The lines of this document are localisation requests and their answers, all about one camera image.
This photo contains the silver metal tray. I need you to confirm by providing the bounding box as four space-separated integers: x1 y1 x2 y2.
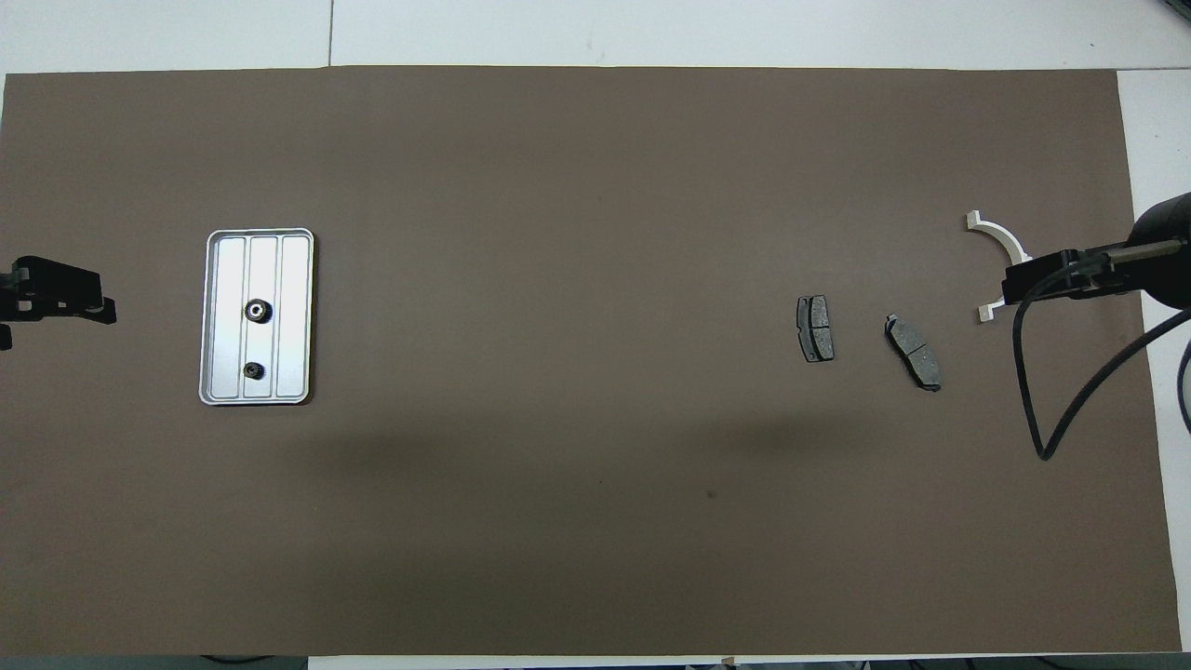
198 228 315 407

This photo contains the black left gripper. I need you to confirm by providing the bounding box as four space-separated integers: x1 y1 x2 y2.
0 256 118 326

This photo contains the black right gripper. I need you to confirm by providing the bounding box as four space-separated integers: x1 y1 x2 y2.
1003 247 1141 305

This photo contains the brown table mat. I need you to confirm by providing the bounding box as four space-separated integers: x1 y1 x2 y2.
0 65 1183 657

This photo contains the long dark brake pad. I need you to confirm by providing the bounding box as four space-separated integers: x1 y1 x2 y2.
883 314 943 393

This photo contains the short dark brake pad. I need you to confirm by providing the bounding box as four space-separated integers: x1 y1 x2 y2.
796 295 836 364

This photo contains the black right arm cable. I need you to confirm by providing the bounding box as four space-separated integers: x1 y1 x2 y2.
1014 251 1191 462

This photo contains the white semicircular bracket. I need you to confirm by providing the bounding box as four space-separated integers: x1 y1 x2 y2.
965 210 1032 325

